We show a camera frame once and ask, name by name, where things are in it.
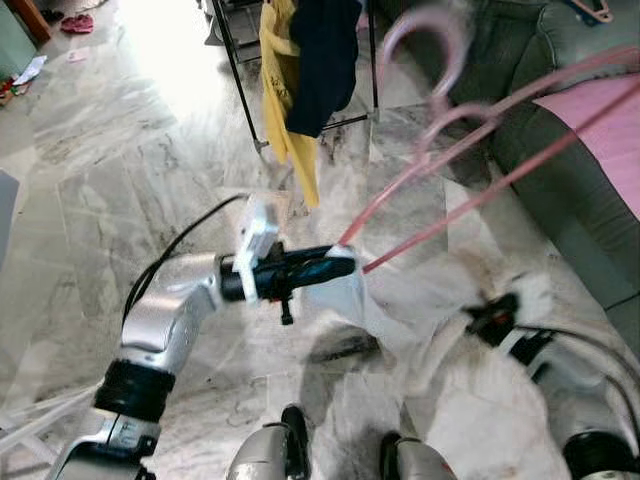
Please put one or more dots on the pink plastic clothes hanger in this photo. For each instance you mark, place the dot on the pink plastic clothes hanger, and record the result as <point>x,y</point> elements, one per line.
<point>455,45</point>
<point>590,10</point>

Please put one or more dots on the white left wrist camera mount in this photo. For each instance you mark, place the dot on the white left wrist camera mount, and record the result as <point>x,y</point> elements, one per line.
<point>255,235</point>

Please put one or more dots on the white crumpled bag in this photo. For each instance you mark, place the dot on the white crumpled bag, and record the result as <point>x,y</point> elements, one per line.
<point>28,70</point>

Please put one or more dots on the pink paper scrap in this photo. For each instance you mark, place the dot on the pink paper scrap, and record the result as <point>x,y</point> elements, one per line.
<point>76,56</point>

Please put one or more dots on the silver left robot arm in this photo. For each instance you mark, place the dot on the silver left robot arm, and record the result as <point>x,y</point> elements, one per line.
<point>165,310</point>

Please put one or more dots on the robot right leg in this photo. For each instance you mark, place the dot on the robot right leg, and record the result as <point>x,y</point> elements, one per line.
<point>420,462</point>

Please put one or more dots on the thin white garment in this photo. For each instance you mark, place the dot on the thin white garment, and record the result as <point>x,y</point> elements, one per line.
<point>360,300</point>

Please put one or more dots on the yellow shirt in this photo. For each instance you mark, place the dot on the yellow shirt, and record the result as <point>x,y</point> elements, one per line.
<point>275,90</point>

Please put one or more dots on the pink blanket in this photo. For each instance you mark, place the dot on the pink blanket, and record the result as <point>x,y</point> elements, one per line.
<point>600,130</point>

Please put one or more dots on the robot leg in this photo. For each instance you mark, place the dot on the robot leg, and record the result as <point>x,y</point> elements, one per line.
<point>420,462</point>
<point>260,455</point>

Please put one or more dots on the green cabinet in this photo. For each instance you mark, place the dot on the green cabinet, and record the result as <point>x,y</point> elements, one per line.
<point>12,45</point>

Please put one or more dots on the red slipper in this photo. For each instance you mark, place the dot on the red slipper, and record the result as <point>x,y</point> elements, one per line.
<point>77,22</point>

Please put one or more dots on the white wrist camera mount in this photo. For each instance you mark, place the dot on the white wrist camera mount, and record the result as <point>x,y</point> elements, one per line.
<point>255,235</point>
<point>532,298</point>

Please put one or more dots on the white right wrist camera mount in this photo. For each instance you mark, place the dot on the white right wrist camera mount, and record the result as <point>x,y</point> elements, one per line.
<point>532,298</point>

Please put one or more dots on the navy garment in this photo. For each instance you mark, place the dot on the navy garment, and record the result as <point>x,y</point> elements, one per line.
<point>325,60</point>

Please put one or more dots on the robot left leg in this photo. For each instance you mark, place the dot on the robot left leg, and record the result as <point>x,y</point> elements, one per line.
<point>260,455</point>

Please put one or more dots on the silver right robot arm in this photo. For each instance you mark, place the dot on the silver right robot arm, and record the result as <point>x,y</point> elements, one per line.
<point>580,400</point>

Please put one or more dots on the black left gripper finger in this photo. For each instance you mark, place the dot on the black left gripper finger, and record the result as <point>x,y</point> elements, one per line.
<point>325,260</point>
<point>322,279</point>

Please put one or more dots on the leather sofa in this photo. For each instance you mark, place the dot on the leather sofa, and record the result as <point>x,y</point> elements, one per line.
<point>580,200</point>

